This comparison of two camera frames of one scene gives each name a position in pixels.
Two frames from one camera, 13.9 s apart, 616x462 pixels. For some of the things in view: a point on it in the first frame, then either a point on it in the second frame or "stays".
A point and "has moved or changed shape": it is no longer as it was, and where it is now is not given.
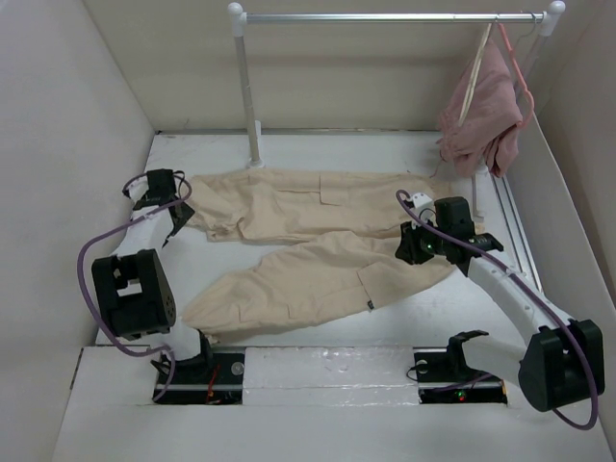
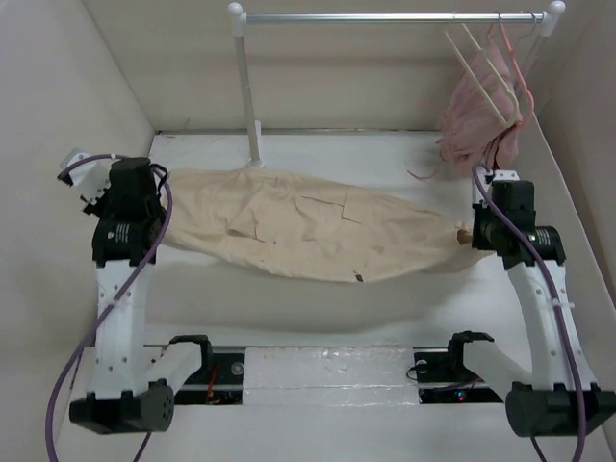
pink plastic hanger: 530,96 stays
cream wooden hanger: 474,75 to 506,123
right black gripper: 407,249 to 478,239
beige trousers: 314,244 has moved or changed shape
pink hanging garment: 489,139 stays
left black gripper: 187,215 to 102,203
